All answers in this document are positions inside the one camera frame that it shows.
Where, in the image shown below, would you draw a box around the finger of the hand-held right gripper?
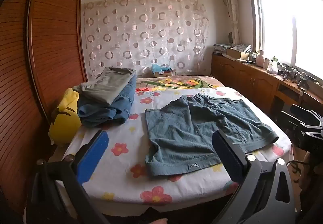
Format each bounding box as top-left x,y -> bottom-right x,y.
290,104 -> 321,120
281,111 -> 307,136

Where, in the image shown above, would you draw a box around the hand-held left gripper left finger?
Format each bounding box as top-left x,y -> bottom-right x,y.
26,129 -> 109,224

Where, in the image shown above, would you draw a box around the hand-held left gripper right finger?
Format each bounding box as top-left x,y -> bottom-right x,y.
212,130 -> 296,224

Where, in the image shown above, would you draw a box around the teal short pants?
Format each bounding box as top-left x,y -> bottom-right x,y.
144,93 -> 279,177

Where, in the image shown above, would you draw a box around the olive grey pants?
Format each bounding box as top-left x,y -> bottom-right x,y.
79,66 -> 137,107

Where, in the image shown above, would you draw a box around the black hand-held device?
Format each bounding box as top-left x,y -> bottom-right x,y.
297,74 -> 317,90
278,63 -> 297,81

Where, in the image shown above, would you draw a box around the white strawberry print sheet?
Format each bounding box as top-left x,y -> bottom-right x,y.
54,86 -> 294,210

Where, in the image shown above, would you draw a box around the yellow plush toy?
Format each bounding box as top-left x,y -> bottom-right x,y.
48,87 -> 82,144

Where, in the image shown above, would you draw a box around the green capped bottle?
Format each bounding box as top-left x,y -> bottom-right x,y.
267,56 -> 278,73

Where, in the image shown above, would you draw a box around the blue jeans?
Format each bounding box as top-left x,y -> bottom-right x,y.
77,74 -> 137,128

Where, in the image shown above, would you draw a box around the wooden cabinet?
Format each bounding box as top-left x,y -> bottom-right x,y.
211,53 -> 323,124

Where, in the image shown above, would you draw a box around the pink floral blanket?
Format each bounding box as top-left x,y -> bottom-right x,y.
135,75 -> 225,91

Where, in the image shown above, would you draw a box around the open cardboard box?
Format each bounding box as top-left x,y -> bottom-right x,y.
225,46 -> 250,60

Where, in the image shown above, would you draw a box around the window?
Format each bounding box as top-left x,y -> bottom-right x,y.
247,0 -> 323,81

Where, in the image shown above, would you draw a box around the folded patterned cloth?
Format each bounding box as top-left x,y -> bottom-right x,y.
213,43 -> 233,53

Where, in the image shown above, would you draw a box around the patterned window curtain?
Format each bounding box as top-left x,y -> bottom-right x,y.
221,0 -> 240,45

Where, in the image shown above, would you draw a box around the wooden louvered wardrobe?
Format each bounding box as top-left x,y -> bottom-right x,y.
0,0 -> 89,214

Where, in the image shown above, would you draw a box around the circle patterned wall cloth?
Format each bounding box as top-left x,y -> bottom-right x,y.
82,0 -> 210,81

